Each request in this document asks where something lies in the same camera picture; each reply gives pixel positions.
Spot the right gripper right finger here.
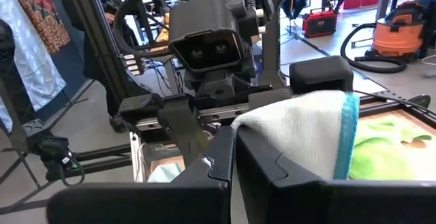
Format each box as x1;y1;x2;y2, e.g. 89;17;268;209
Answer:
236;127;436;224

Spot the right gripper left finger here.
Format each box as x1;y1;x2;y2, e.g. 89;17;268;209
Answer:
46;125;236;224

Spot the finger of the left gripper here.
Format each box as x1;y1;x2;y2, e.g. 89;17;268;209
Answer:
118;93;208;165
250;55;354;108

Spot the light blue microfiber towel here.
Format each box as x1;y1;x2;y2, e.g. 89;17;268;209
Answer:
200;89;360;224

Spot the green microfiber towel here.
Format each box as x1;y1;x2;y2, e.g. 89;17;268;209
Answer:
349;114;436;181

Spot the red and black toolbox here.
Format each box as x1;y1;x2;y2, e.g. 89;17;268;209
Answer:
302;7;339;38

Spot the person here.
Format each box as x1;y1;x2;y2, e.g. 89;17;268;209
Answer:
60;0;144;133

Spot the row of white connectors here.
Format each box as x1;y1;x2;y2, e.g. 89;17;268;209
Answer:
123;53;144;77

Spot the orange shop vacuum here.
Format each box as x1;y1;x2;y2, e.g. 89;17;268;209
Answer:
371;1;426;60

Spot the white curtain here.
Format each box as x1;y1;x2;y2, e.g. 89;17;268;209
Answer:
0;0;67;133

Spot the orange patterned tapestry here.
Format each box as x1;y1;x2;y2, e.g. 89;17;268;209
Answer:
6;0;72;54

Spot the black vacuum hose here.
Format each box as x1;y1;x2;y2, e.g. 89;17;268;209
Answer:
339;22;408;74

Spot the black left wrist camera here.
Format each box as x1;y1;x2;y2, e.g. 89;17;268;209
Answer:
168;0;248;74

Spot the black left camera cable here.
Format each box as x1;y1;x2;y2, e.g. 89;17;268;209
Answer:
114;0;178;60

